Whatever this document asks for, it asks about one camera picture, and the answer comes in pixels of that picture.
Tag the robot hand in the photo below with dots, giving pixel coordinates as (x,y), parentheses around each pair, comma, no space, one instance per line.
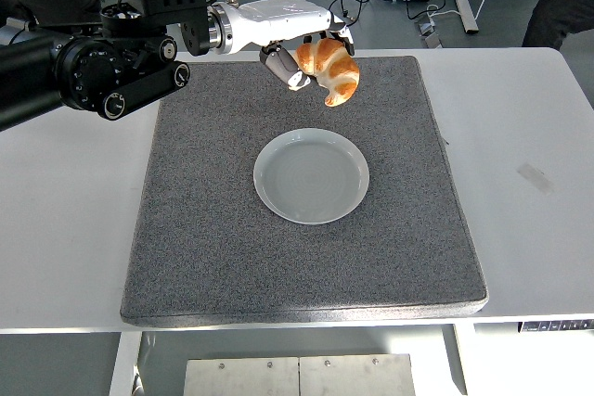
(278,20)

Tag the golden brown croissant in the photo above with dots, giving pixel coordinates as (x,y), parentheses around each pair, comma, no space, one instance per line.
(341,73)

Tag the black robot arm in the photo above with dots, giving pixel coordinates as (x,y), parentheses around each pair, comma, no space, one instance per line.
(88,71)

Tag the round grey plate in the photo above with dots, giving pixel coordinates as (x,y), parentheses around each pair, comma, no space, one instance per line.
(312,178)

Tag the grey metal plate with screws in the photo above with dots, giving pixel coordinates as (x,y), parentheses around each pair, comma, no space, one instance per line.
(297,375)

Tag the grey speckled mat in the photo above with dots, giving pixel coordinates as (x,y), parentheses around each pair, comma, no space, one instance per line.
(301,266)

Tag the person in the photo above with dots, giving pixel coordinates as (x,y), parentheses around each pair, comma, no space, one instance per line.
(561,16)

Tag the white table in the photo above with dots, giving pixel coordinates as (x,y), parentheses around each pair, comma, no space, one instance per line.
(520,229)

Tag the white table leg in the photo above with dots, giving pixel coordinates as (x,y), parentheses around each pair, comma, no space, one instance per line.
(466,359)
(123,363)

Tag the table height control panel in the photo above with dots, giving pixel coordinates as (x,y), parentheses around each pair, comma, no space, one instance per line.
(557,325)

